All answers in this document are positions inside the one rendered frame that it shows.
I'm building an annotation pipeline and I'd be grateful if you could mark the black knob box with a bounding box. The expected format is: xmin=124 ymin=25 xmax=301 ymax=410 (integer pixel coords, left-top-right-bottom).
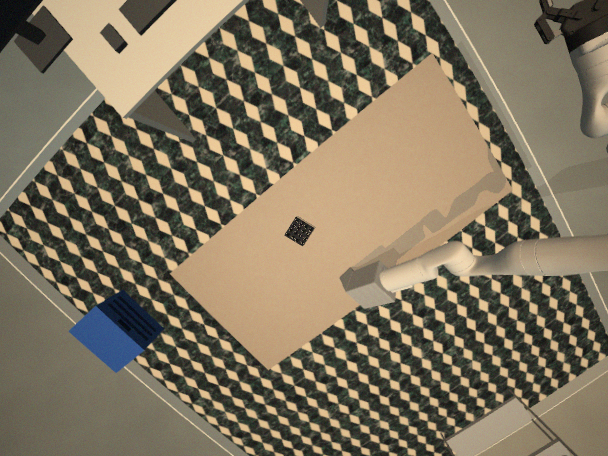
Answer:
xmin=285 ymin=217 xmax=314 ymax=246

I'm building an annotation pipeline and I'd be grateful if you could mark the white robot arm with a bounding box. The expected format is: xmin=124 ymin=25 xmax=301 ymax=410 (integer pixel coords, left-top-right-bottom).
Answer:
xmin=380 ymin=32 xmax=608 ymax=293

